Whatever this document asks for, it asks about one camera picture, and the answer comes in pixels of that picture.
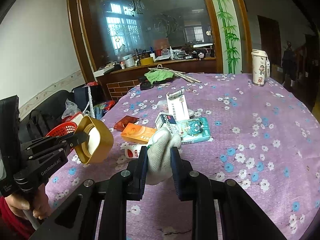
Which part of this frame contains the green cloth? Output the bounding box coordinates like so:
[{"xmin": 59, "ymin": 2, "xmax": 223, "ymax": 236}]
[{"xmin": 144, "ymin": 70, "xmax": 174, "ymax": 85}]

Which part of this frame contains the teal cartoon packet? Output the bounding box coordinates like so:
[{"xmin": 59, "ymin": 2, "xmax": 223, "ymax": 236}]
[{"xmin": 177, "ymin": 117, "xmax": 211, "ymax": 144}]

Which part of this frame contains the black backpack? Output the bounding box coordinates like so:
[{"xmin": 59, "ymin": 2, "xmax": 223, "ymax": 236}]
[{"xmin": 26, "ymin": 109, "xmax": 60, "ymax": 140}]

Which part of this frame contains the gold square container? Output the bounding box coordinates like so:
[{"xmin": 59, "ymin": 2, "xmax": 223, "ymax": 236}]
[{"xmin": 74, "ymin": 116, "xmax": 114, "ymax": 164}]

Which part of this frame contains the black pouch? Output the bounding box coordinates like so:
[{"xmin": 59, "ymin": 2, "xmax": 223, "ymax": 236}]
[{"xmin": 140, "ymin": 80, "xmax": 153, "ymax": 90}]

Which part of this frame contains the red framed white board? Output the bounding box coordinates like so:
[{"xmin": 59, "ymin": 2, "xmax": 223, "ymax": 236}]
[{"xmin": 64, "ymin": 112, "xmax": 84, "ymax": 126}]

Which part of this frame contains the wooden brick pattern counter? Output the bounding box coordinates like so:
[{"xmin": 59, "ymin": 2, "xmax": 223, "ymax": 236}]
[{"xmin": 93, "ymin": 56, "xmax": 218, "ymax": 102}]

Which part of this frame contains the dark blue bag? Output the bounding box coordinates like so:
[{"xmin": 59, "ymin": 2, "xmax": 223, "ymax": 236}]
[{"xmin": 72, "ymin": 85, "xmax": 105, "ymax": 111}]

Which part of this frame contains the red plastic mesh basket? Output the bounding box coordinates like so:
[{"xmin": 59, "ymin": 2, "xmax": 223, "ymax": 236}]
[{"xmin": 46, "ymin": 122, "xmax": 77, "ymax": 152}]

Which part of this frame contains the left hand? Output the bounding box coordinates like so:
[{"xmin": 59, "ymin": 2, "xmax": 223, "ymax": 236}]
[{"xmin": 4, "ymin": 184, "xmax": 52, "ymax": 219}]

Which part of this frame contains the orange cardboard box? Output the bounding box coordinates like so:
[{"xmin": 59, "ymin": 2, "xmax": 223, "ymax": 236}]
[{"xmin": 121, "ymin": 123, "xmax": 157, "ymax": 144}]

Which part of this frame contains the red foil snack wrapper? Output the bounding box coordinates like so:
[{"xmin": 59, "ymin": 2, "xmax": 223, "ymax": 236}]
[{"xmin": 113, "ymin": 115, "xmax": 139, "ymax": 132}]

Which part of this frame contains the clear plastic bag on sofa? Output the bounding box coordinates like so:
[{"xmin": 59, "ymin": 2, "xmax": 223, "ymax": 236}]
[{"xmin": 61, "ymin": 99, "xmax": 81, "ymax": 119}]

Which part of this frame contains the green white medicine box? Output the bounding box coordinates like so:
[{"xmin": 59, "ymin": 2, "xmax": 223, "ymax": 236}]
[{"xmin": 155, "ymin": 112, "xmax": 183, "ymax": 137}]

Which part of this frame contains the white spray bottle red label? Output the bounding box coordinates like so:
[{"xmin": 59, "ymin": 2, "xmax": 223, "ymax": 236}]
[{"xmin": 124, "ymin": 144, "xmax": 144, "ymax": 159}]

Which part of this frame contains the clear crumpled plastic bag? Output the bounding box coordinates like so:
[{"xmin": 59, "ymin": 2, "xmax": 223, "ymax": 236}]
[{"xmin": 157, "ymin": 100, "xmax": 194, "ymax": 117}]

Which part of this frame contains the long white medicine box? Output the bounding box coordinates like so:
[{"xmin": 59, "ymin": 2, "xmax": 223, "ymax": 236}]
[{"xmin": 166, "ymin": 93, "xmax": 190, "ymax": 121}]

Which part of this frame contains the white cartoon tumbler cup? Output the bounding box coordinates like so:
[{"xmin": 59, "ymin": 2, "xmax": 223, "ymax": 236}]
[{"xmin": 251, "ymin": 49, "xmax": 270, "ymax": 86}]

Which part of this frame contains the small white ointment tube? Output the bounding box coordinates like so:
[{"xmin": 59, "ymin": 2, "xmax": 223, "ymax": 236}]
[{"xmin": 167, "ymin": 88, "xmax": 185, "ymax": 100}]

